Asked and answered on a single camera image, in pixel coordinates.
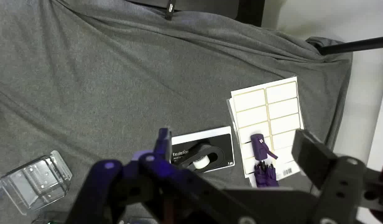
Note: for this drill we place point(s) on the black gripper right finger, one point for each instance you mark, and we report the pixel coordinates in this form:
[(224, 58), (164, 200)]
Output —
[(345, 187)]

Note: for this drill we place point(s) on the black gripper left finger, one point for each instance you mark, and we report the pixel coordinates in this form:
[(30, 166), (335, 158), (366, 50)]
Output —
[(117, 187)]

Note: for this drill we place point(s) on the clear plastic blister pack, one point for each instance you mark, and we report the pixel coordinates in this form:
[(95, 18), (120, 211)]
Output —
[(38, 182)]

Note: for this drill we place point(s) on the grey table cloth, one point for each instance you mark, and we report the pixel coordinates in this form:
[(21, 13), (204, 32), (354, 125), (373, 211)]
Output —
[(117, 83)]

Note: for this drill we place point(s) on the black white product box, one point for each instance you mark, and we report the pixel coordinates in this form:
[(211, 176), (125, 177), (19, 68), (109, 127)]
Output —
[(220, 144)]

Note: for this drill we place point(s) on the thin black rod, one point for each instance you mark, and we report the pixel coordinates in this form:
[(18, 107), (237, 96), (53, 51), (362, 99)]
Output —
[(357, 45)]

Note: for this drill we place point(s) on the black equipment stand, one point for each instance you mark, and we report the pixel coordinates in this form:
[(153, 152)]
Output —
[(249, 10)]

